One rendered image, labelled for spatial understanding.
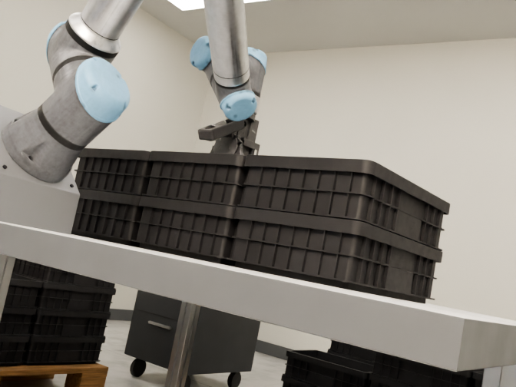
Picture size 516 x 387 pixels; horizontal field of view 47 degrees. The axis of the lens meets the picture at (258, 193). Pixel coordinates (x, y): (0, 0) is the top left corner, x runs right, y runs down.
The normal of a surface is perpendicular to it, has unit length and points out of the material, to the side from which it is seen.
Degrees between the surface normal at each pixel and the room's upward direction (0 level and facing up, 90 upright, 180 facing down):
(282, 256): 90
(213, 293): 90
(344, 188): 90
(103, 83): 54
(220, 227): 90
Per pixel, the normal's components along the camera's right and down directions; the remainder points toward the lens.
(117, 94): 0.79, -0.49
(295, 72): -0.55, -0.21
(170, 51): 0.81, 0.09
